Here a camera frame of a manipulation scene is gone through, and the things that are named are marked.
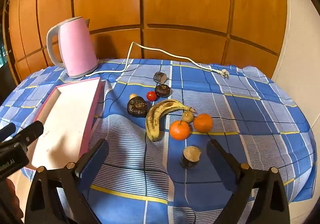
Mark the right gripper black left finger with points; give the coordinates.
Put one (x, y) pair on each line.
(57, 196)

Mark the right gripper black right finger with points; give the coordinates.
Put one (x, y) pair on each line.
(270, 204)

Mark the orange tangerine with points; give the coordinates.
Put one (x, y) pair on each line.
(179, 130)
(203, 123)

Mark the small tan round fruit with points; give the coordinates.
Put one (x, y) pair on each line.
(132, 96)
(187, 117)

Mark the large dark water chestnut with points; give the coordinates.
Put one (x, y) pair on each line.
(137, 107)

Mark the spotted yellow banana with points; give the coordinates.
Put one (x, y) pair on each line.
(152, 122)

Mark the red cherry tomato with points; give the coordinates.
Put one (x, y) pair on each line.
(151, 96)

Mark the small dark water chestnut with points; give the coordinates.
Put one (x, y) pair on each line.
(163, 90)

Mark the person's left hand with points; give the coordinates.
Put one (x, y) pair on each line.
(10, 204)

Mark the pink white shallow box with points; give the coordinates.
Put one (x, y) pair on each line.
(67, 117)

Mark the pink electric kettle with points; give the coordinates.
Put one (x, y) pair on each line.
(75, 46)

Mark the blue checkered tablecloth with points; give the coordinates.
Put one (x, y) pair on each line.
(172, 179)

